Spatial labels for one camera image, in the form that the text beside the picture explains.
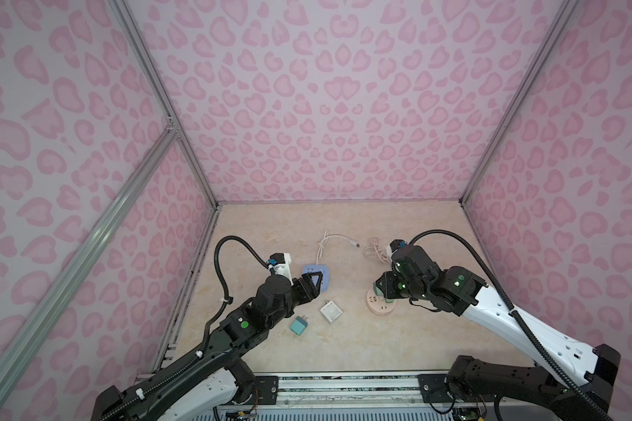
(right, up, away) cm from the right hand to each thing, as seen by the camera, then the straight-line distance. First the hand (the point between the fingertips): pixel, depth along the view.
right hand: (377, 284), depth 73 cm
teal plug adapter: (-23, -15, +11) cm, 30 cm away
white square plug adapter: (-12, -12, +13) cm, 21 cm away
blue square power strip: (-15, 0, +22) cm, 27 cm away
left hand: (-15, +1, 0) cm, 15 cm away
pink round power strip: (+3, -10, +14) cm, 18 cm away
